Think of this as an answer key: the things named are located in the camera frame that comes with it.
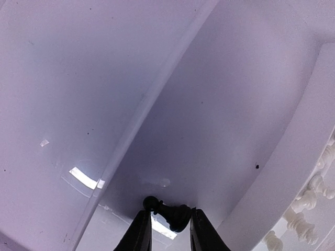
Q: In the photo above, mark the pile of white chess pieces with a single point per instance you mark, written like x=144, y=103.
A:
x=307, y=198

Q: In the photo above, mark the white plastic tray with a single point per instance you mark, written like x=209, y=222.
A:
x=224, y=106

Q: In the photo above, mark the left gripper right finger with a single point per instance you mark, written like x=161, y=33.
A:
x=203, y=235

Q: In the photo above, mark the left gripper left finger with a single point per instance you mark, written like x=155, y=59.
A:
x=138, y=236

